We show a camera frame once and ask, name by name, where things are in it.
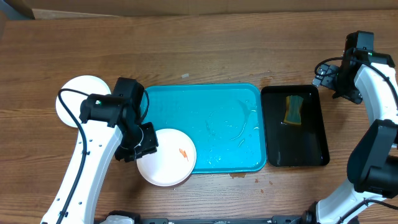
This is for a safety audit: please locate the white plate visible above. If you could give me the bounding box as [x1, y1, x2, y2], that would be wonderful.
[55, 75, 111, 128]
[137, 129, 197, 187]

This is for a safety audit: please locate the yellow green sponge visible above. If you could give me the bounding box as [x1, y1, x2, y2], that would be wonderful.
[283, 95, 303, 126]

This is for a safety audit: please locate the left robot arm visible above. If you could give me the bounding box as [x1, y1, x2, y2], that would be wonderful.
[41, 75, 159, 223]

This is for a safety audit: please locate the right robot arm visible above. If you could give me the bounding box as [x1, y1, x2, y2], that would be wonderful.
[294, 30, 397, 224]

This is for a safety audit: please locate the black water tray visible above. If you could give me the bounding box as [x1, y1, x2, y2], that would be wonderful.
[261, 85, 330, 167]

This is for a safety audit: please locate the teal plastic tray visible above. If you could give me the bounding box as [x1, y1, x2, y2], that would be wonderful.
[141, 83, 267, 174]

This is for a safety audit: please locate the cardboard sheet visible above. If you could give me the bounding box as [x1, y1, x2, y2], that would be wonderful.
[6, 0, 397, 18]

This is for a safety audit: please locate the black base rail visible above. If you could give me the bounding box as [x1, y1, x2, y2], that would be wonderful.
[94, 210, 313, 224]

